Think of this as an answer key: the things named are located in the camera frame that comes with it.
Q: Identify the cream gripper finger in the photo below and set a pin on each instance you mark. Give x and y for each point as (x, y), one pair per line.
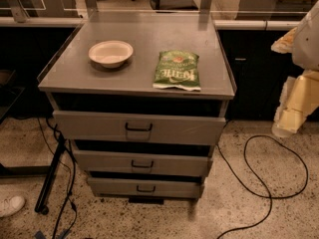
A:
(298, 100)
(284, 44)

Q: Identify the grey top drawer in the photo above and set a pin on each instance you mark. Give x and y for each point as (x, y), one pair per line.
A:
(143, 128)

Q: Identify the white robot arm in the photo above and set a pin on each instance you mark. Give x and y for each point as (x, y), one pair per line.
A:
(305, 51)

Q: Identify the grey metal drawer cabinet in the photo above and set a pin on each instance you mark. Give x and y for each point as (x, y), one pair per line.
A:
(76, 83)

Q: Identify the grey middle drawer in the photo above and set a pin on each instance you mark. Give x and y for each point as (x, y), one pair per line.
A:
(143, 158)

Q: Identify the green chip bag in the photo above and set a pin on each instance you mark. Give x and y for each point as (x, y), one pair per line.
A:
(177, 69)

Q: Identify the white paper bowl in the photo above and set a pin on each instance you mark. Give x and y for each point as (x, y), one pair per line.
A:
(111, 54)

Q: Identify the black stand leg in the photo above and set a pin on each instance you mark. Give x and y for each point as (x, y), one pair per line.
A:
(41, 205)

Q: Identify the white shoe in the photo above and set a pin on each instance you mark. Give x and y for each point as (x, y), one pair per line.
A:
(10, 206)

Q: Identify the white horizontal rail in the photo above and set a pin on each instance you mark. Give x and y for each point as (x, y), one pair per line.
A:
(255, 25)

